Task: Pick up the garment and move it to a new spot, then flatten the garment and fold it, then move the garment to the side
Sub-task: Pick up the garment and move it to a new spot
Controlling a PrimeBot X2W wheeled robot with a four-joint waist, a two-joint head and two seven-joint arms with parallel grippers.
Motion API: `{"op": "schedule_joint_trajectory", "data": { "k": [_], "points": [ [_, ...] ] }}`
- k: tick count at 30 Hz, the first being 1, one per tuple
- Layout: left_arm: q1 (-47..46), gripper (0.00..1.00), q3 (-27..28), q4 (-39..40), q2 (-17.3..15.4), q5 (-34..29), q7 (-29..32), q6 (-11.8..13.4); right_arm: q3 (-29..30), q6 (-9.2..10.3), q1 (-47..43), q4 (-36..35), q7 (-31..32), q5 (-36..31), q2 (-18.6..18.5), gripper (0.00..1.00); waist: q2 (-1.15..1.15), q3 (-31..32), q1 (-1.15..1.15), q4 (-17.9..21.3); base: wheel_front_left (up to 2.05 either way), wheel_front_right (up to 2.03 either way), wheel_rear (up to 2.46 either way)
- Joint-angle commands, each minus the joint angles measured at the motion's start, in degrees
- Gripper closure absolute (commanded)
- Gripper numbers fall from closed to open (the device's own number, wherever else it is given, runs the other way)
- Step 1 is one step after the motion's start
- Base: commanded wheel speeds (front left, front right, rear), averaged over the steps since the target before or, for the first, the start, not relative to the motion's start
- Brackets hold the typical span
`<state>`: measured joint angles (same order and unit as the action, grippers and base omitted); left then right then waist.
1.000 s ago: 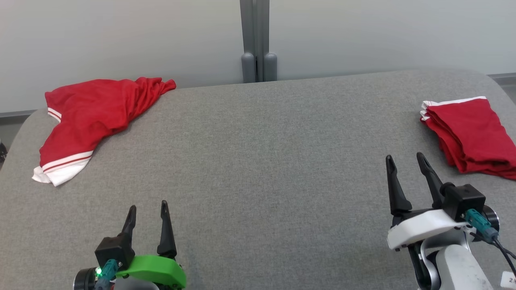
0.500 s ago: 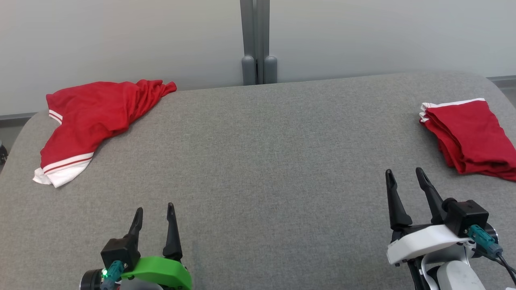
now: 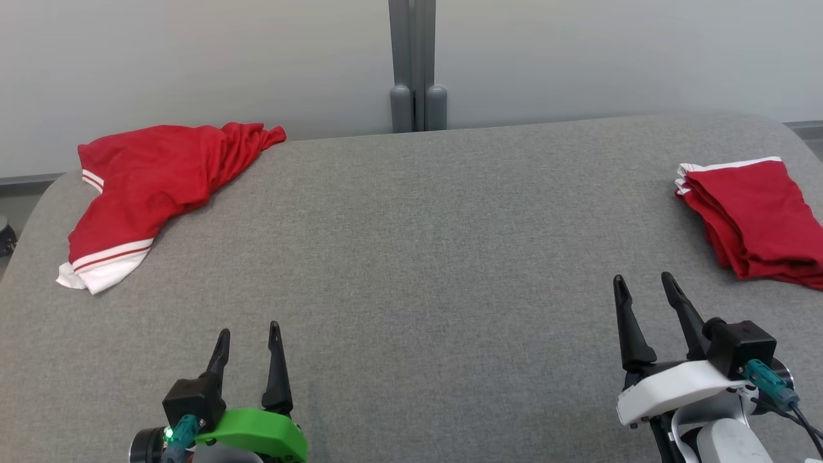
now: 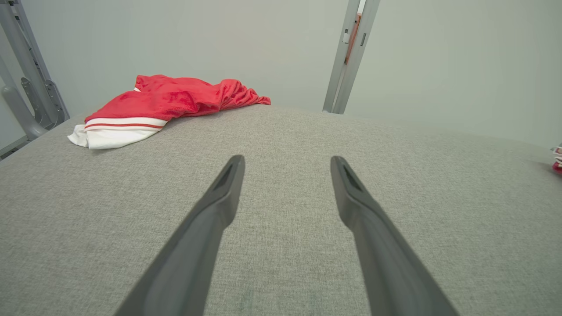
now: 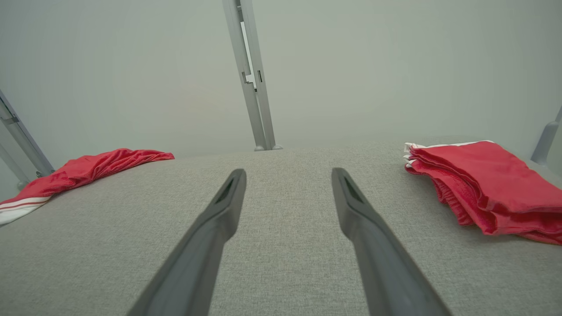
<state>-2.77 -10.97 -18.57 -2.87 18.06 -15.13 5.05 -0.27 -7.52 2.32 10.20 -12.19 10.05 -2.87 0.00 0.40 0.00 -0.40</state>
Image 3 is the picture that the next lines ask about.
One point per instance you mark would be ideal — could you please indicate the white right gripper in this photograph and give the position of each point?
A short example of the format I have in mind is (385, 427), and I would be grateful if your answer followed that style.
(675, 389)

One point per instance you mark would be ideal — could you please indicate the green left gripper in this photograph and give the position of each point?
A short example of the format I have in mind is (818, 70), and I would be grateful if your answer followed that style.
(257, 434)

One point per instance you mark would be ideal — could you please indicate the red shorts with white trim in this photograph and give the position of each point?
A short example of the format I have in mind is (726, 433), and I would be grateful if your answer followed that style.
(759, 212)

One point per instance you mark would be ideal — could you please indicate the red jersey with number 23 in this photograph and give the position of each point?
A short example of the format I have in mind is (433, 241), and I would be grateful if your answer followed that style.
(151, 177)

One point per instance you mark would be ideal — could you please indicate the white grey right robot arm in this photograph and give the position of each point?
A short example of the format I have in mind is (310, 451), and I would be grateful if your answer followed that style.
(726, 444)

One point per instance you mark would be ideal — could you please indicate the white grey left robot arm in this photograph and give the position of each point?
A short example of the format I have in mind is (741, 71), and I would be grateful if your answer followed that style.
(225, 455)

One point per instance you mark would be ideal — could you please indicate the black caster foot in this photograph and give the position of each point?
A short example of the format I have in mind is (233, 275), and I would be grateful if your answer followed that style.
(6, 241)

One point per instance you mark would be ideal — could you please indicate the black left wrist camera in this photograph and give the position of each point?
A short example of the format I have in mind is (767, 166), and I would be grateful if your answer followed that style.
(193, 399)

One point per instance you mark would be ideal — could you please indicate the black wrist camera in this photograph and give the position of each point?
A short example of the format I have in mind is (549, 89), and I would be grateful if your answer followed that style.
(193, 399)
(739, 344)

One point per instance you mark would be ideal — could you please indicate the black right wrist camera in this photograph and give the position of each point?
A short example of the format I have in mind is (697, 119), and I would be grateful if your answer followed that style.
(739, 344)

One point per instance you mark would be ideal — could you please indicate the grey metal partition post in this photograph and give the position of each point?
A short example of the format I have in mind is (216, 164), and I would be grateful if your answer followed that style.
(432, 64)
(400, 64)

